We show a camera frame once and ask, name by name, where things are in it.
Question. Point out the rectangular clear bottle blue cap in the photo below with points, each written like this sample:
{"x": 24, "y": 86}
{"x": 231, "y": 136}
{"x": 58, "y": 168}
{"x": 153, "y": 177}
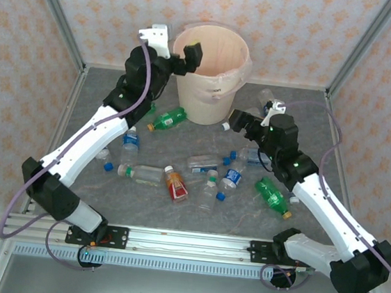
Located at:
{"x": 204, "y": 163}

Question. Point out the clear bottle blue logo label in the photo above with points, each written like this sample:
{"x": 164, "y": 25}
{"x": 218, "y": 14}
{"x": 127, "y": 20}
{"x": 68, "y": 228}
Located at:
{"x": 230, "y": 180}

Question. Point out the green bottle yellow cap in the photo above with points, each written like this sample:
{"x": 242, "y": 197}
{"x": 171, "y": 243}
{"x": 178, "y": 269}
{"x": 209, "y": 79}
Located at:
{"x": 151, "y": 109}
{"x": 168, "y": 119}
{"x": 272, "y": 194}

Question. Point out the red bottle white cap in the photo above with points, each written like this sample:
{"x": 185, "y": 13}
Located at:
{"x": 176, "y": 186}

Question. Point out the clear bottle green cap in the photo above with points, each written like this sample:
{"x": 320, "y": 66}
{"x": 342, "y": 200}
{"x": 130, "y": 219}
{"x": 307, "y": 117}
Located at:
{"x": 143, "y": 173}

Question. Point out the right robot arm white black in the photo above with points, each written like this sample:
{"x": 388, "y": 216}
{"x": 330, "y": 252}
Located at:
{"x": 328, "y": 209}

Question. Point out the cream plastic bin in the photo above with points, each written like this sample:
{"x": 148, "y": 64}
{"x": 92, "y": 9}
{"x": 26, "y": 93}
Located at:
{"x": 200, "y": 98}

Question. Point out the grey metal shelf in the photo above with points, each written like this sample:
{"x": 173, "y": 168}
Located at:
{"x": 180, "y": 292}

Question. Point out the aluminium rail below wall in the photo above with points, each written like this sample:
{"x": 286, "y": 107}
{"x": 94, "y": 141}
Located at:
{"x": 126, "y": 68}

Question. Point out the aluminium side rail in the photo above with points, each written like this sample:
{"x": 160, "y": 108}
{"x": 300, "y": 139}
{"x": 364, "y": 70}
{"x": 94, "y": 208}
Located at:
{"x": 77, "y": 85}
{"x": 331, "y": 104}

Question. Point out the aluminium corner post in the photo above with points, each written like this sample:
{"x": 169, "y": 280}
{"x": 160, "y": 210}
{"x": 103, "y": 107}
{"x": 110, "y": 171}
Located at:
{"x": 56, "y": 9}
{"x": 363, "y": 45}

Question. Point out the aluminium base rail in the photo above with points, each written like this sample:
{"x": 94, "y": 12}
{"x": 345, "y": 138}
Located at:
{"x": 188, "y": 243}

